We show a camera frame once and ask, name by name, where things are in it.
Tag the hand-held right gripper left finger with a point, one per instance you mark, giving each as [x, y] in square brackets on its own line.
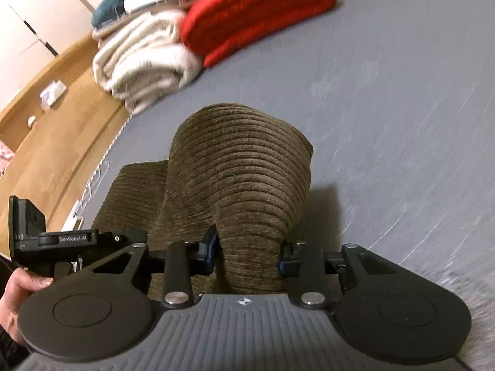
[210, 251]

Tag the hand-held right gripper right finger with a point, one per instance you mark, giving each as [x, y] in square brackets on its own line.
[284, 264]

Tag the person's left forearm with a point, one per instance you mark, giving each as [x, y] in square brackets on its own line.
[9, 351]

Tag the person's left hand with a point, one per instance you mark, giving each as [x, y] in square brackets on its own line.
[17, 297]

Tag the pink patterned cloth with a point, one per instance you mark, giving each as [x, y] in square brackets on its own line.
[4, 158]

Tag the small white round item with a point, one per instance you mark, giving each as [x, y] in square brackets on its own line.
[31, 121]

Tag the white packet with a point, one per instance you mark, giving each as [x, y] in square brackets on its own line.
[53, 93]

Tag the cream folded blanket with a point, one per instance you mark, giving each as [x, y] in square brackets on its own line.
[143, 60]

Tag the grey quilted bed mattress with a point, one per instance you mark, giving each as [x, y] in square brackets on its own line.
[386, 96]

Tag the white wardrobe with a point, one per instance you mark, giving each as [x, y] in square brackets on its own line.
[34, 15]

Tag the red folded quilt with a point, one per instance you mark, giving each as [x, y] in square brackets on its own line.
[255, 11]

